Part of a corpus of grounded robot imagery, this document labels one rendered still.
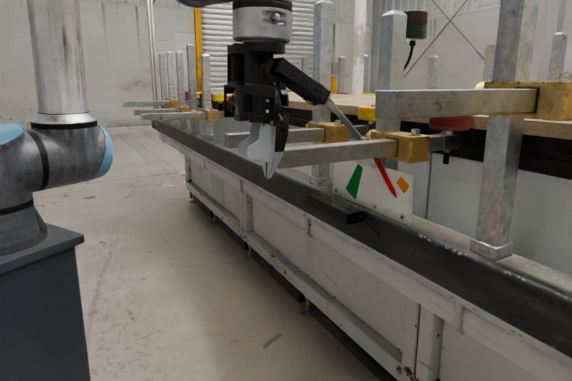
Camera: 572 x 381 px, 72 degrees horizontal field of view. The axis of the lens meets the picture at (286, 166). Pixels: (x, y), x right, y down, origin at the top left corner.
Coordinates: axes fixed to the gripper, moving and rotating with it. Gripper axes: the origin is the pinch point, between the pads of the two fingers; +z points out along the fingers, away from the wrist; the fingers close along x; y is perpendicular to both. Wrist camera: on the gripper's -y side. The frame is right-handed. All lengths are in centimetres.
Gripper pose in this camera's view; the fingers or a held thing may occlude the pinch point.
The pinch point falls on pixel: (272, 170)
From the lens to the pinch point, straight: 65.4
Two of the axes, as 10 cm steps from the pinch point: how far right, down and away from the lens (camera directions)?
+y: -8.8, 0.7, -4.6
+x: 4.7, 1.9, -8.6
